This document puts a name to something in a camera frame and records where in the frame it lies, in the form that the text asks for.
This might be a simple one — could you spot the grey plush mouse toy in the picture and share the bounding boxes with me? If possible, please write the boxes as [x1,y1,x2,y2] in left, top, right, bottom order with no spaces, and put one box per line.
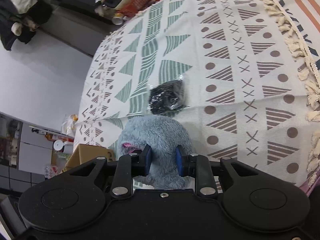
[117,115,194,190]

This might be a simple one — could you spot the brown cardboard box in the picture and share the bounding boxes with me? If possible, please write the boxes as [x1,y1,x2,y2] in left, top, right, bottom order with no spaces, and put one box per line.
[60,144,116,173]

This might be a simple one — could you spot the black item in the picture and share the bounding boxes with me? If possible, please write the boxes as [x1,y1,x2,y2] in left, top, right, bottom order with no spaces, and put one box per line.
[148,79,185,115]

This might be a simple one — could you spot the yellow white food bag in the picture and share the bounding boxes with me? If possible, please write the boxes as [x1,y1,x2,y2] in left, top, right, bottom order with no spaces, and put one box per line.
[61,114,78,137]

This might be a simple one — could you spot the white kettle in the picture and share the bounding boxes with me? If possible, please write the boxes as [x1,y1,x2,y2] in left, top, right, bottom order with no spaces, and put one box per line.
[53,140,73,154]

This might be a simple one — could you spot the patterned cream blanket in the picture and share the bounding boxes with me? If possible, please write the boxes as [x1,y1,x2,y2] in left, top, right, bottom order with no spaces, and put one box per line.
[75,0,319,169]

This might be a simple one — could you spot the dark grey door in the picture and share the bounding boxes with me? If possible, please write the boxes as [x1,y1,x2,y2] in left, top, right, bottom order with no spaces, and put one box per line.
[42,0,119,57]

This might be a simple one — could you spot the red plastic basket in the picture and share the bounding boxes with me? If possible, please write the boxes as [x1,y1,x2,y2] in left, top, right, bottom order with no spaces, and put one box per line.
[118,0,151,17]

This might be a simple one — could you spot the black clothes hanging on door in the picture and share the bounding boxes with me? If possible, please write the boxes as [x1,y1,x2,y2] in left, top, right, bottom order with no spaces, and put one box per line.
[1,0,53,51]

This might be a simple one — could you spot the striped tasselled cushion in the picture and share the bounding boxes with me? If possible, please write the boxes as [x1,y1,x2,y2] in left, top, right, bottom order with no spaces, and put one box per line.
[249,0,320,188]

